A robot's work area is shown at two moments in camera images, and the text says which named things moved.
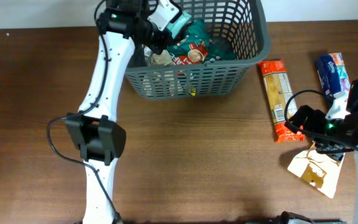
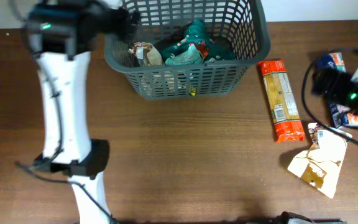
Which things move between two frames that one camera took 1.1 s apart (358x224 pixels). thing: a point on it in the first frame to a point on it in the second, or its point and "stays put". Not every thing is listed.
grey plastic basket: [242, 25] stays put
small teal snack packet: [175, 27] to [191, 56]
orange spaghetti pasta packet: [278, 91] stays put
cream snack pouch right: [320, 169] stays put
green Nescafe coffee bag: [196, 46] stays put
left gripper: [160, 44] to [119, 30]
